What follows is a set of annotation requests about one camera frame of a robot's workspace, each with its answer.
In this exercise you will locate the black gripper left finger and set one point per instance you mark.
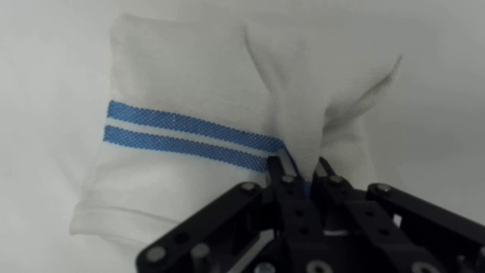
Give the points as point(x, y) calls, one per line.
point(289, 212)

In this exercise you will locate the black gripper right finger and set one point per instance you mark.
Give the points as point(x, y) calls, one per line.
point(374, 222)

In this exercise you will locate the white cloth with blue stripes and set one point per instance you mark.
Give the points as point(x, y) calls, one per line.
point(202, 76)

